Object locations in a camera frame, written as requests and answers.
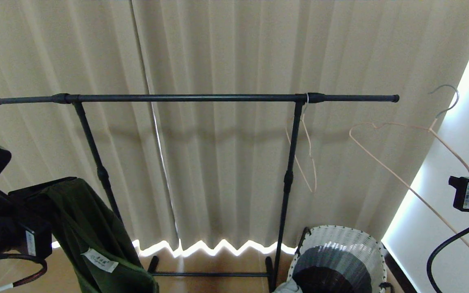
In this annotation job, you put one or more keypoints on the black clothes rack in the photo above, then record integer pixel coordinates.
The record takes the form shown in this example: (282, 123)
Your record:
(177, 98)

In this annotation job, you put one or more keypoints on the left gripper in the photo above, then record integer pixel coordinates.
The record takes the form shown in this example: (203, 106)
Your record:
(2, 232)

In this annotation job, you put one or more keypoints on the white laundry basket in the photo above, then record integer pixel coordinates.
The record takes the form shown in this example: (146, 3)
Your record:
(340, 244)

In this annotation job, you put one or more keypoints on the pink clothes hanger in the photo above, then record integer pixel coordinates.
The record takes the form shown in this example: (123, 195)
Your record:
(307, 138)
(381, 163)

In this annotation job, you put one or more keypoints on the green printed t-shirt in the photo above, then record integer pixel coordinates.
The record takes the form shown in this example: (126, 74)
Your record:
(88, 228)

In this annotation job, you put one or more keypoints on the pale grey shorts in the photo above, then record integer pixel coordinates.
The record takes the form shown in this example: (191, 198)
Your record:
(289, 288)

